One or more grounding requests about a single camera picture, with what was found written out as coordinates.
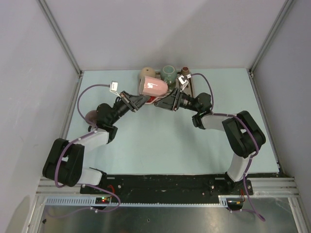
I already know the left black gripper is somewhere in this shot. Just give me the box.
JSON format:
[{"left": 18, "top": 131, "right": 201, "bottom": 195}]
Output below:
[{"left": 109, "top": 91, "right": 150, "bottom": 125}]

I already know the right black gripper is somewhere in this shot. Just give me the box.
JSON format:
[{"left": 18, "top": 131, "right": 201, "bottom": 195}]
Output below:
[{"left": 155, "top": 88, "right": 200, "bottom": 113}]

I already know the red ceramic mug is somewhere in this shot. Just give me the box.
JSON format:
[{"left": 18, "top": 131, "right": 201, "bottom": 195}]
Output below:
[{"left": 145, "top": 96, "right": 158, "bottom": 104}]

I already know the pink ceramic mug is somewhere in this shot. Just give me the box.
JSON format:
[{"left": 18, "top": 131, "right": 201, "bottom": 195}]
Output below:
[{"left": 138, "top": 76, "right": 168, "bottom": 97}]

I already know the beige ceramic mug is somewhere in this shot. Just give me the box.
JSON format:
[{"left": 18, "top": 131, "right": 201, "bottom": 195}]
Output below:
[{"left": 139, "top": 67, "right": 156, "bottom": 79}]

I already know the mauve ceramic cup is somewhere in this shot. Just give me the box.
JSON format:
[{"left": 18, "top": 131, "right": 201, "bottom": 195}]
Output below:
[{"left": 85, "top": 110, "right": 97, "bottom": 125}]

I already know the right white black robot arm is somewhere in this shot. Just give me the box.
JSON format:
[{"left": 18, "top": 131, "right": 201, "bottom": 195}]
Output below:
[{"left": 155, "top": 88, "right": 266, "bottom": 195}]

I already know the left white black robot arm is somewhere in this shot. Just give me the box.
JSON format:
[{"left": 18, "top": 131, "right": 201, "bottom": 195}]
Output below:
[{"left": 42, "top": 91, "right": 151, "bottom": 194}]

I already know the green ceramic mug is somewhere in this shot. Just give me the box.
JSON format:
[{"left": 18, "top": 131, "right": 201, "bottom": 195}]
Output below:
[{"left": 160, "top": 65, "right": 177, "bottom": 84}]

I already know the metal serving tray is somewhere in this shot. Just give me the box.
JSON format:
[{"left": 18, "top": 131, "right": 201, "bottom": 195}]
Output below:
[{"left": 137, "top": 72, "right": 196, "bottom": 104}]

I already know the brown ceramic cup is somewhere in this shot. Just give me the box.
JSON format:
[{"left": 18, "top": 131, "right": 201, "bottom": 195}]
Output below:
[{"left": 180, "top": 67, "right": 191, "bottom": 77}]

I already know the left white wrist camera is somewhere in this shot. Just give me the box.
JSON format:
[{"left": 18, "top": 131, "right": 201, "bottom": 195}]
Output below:
[{"left": 110, "top": 81, "right": 118, "bottom": 92}]

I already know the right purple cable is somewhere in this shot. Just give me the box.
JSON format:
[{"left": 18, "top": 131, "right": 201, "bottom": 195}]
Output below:
[{"left": 190, "top": 73, "right": 266, "bottom": 222}]

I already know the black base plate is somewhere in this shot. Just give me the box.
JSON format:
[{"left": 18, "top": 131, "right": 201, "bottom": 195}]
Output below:
[{"left": 80, "top": 174, "right": 254, "bottom": 204}]

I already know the left aluminium frame post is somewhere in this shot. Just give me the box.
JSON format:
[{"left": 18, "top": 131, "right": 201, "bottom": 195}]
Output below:
[{"left": 36, "top": 0, "right": 82, "bottom": 77}]

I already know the aluminium frame post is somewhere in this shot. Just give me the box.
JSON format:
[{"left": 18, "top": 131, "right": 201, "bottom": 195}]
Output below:
[
  {"left": 249, "top": 0, "right": 296, "bottom": 73},
  {"left": 36, "top": 0, "right": 82, "bottom": 77}
]

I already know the grey slotted cable duct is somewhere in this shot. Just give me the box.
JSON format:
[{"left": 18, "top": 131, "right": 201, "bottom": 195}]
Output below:
[{"left": 45, "top": 195, "right": 230, "bottom": 208}]

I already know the right aluminium frame post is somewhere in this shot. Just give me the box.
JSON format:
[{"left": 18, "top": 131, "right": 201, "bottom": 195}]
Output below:
[{"left": 249, "top": 0, "right": 296, "bottom": 73}]

